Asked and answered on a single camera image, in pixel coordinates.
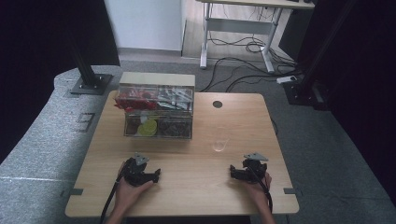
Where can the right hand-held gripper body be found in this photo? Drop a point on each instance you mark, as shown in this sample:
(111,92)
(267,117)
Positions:
(253,171)

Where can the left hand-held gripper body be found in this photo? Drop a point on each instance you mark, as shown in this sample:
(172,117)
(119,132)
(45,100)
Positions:
(135,172)

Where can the clear glass cup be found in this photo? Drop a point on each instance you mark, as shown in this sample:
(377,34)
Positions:
(220,146)

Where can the clear acrylic organizer box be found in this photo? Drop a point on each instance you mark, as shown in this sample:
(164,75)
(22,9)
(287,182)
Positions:
(157,80)

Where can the person's right hand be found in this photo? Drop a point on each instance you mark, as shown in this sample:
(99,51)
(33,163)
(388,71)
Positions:
(257,191)

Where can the person's left hand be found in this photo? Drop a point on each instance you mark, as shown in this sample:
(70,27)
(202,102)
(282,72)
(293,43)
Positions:
(127,194)

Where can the yellow-green round packet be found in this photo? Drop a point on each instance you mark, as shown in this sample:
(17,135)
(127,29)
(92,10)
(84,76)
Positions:
(147,128)

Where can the pile of dark brown packets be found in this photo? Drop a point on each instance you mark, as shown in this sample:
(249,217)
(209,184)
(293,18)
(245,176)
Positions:
(174,127)

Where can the dark round table grommet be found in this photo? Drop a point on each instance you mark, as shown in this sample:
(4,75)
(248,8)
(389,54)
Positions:
(217,104)

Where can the pile of red packets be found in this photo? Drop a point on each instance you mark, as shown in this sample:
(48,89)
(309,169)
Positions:
(135,101)

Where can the grey floor socket plate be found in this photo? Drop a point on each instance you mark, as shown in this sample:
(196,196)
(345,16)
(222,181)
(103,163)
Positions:
(86,119)

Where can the pile of silver packets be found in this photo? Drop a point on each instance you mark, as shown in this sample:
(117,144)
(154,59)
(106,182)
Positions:
(174,98)

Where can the white power strip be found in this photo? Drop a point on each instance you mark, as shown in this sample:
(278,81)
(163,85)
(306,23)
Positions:
(286,79)

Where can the black metal stand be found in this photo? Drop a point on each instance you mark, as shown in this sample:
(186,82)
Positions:
(85,70)
(306,84)

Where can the white-legged desk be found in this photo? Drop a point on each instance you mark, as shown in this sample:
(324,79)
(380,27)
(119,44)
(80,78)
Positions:
(239,25)

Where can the black curtain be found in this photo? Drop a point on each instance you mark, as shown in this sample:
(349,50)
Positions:
(37,46)
(364,77)

